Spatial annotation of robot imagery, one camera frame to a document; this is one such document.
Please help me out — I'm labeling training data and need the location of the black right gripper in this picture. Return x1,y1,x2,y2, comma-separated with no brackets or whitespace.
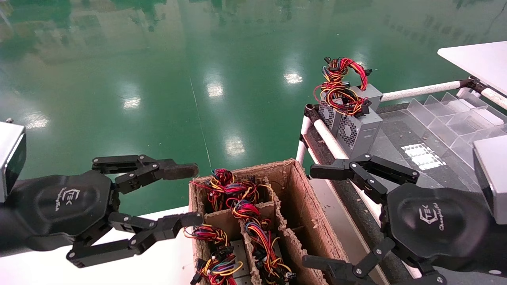
385,183,507,276

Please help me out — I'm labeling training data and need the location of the black pipe joint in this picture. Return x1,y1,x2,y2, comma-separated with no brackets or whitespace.
304,104,323,123
459,76,490,95

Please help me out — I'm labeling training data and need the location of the short white pipe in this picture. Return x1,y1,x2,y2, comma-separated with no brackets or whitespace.
480,87,507,110

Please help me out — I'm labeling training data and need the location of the white cross pipe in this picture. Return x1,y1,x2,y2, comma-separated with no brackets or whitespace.
380,80,463,103

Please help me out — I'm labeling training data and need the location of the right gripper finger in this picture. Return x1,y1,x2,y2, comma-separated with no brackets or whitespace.
302,237,447,285
310,154,419,204

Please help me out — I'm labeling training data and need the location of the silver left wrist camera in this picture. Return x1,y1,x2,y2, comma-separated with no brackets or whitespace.
0,121,27,203

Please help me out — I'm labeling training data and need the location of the white leg pipe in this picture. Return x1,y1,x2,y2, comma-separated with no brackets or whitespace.
296,115,313,165

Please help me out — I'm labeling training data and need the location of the brown cardboard divider box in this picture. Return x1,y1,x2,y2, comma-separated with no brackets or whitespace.
188,158,353,285

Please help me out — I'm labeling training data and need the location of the grey power supply with wires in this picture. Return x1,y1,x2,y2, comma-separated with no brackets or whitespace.
314,83,383,163
318,57,384,137

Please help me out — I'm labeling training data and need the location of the clear acrylic divider organiser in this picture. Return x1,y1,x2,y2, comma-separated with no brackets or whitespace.
403,92,507,194

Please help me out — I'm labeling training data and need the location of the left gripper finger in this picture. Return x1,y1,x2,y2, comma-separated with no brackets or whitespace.
92,154,199,194
67,212,204,269

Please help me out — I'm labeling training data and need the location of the long white rail pipe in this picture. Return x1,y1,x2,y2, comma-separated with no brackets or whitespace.
312,118,426,279

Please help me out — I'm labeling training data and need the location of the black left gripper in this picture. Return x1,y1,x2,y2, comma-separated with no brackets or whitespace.
0,170,120,254

